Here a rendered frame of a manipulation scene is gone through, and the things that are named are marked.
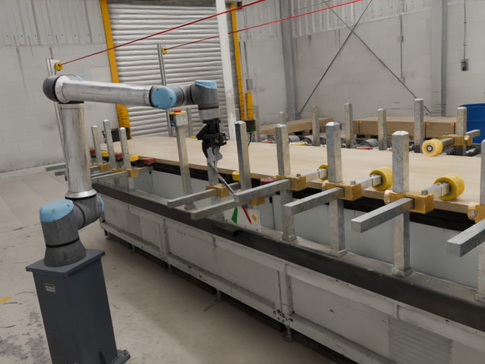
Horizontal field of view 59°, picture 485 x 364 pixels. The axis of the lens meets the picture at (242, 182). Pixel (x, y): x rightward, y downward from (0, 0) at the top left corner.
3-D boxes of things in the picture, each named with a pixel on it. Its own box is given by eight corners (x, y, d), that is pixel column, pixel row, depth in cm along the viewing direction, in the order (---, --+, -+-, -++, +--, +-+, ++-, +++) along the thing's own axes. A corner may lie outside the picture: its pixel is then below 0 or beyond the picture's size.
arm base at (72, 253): (64, 269, 192) (60, 248, 190) (35, 264, 200) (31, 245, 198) (95, 252, 209) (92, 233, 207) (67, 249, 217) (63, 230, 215)
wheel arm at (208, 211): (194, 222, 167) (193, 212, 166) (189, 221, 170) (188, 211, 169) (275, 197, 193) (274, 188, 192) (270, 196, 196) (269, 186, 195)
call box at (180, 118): (177, 128, 218) (175, 113, 216) (169, 128, 223) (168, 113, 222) (188, 126, 222) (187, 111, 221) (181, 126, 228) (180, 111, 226)
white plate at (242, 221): (260, 233, 184) (258, 211, 182) (224, 222, 204) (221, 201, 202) (260, 232, 184) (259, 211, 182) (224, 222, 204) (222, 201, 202)
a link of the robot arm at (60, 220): (37, 245, 198) (29, 208, 194) (62, 232, 214) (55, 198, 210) (65, 245, 193) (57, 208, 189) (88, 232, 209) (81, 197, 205)
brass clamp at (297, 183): (296, 191, 160) (295, 178, 159) (272, 187, 171) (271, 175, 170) (307, 188, 164) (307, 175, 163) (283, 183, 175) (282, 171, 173)
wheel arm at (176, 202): (171, 210, 189) (169, 201, 188) (167, 209, 192) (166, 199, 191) (247, 188, 215) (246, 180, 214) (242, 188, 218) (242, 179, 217)
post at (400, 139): (404, 285, 134) (402, 132, 123) (394, 282, 136) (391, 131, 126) (410, 282, 136) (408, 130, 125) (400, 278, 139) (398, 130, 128)
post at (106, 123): (115, 187, 306) (104, 120, 296) (113, 186, 309) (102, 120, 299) (120, 186, 309) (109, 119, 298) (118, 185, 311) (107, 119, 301)
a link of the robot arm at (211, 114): (194, 110, 186) (212, 107, 192) (195, 121, 187) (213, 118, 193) (206, 110, 179) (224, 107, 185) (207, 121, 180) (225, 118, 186)
